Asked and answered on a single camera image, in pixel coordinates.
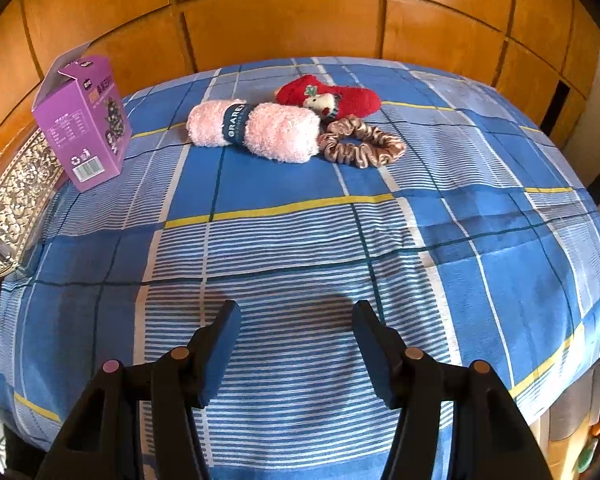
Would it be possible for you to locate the grey cloth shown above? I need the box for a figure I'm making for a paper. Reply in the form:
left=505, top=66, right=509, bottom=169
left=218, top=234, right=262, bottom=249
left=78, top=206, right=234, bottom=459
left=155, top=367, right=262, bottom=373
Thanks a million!
left=542, top=360, right=600, bottom=443

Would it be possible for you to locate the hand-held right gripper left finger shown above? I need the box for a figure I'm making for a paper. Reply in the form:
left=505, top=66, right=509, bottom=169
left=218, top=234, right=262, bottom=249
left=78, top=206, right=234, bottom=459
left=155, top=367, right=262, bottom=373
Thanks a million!
left=35, top=299, right=242, bottom=480

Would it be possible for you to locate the purple cardboard box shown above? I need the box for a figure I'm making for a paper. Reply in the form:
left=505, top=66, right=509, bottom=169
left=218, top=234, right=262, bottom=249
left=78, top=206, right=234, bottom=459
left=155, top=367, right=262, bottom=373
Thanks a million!
left=31, top=45, right=132, bottom=192

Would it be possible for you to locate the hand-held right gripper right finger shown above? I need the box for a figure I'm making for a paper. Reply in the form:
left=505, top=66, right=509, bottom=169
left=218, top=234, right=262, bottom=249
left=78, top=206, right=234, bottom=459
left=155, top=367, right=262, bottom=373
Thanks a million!
left=352, top=300, right=551, bottom=480

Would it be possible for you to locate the wooden panelled wardrobe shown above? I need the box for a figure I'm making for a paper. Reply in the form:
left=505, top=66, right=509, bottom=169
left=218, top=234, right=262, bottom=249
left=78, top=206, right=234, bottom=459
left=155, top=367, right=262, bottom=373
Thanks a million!
left=0, top=0, right=600, bottom=161

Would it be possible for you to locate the blue plaid bed sheet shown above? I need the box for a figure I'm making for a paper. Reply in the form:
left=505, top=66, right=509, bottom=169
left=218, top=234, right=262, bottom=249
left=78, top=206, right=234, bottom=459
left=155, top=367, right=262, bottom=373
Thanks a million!
left=0, top=55, right=600, bottom=480

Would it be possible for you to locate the pink fluffy towel roll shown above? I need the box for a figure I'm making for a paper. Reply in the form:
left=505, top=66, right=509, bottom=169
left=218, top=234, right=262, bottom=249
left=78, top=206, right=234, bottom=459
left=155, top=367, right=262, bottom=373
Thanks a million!
left=186, top=101, right=322, bottom=164

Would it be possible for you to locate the silver embossed box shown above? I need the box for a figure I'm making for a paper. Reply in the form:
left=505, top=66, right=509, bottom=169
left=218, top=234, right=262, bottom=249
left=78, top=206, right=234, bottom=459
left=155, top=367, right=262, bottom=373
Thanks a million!
left=0, top=130, right=65, bottom=278

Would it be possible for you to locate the pink brown satin scrunchie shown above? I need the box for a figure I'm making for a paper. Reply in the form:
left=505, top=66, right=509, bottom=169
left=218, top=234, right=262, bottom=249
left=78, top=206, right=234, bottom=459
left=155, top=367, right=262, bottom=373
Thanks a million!
left=316, top=115, right=407, bottom=168

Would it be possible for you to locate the red fluffy sock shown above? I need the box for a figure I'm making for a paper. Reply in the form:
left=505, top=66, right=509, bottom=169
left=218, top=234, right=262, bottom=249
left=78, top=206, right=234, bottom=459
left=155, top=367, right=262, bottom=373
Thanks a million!
left=275, top=75, right=381, bottom=121

